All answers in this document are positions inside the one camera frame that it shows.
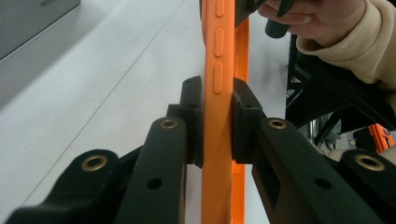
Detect orange plastic tool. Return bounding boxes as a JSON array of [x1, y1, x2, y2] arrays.
[[367, 122, 396, 154]]

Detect black chair frame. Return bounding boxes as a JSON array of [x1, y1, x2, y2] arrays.
[[284, 33, 396, 147]]

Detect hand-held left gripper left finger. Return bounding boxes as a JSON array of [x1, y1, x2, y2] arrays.
[[114, 76, 205, 224]]

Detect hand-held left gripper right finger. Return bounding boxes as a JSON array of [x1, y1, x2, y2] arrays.
[[231, 77, 386, 224]]

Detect orange phone case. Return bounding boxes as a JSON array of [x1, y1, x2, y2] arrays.
[[199, 0, 252, 224]]

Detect grey translucent storage box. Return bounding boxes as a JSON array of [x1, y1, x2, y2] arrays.
[[0, 0, 82, 68]]

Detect white board sheet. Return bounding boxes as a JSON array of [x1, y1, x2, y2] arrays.
[[0, 0, 292, 224]]

